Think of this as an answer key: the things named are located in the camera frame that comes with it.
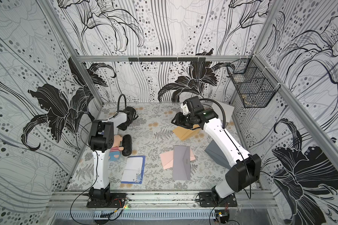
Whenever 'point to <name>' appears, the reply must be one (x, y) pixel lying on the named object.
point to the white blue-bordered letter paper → (134, 170)
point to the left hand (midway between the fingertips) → (115, 126)
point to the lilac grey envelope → (181, 163)
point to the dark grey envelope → (214, 153)
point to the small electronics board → (223, 215)
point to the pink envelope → (167, 159)
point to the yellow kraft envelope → (185, 134)
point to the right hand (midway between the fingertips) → (176, 121)
